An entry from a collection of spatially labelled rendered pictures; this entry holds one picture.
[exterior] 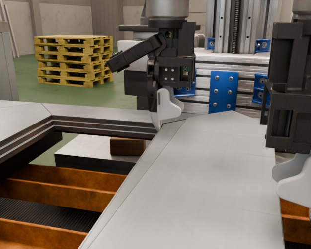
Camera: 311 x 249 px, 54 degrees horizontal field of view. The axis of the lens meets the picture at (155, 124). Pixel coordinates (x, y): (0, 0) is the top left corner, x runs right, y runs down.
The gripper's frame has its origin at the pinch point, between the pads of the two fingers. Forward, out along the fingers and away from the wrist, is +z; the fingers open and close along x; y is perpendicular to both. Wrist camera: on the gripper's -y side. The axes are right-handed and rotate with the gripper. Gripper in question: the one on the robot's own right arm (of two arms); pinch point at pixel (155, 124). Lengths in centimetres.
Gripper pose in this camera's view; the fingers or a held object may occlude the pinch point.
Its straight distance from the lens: 61.3
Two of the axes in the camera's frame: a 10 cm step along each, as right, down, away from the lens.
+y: 9.7, 0.8, -2.2
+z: 0.0, 9.5, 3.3
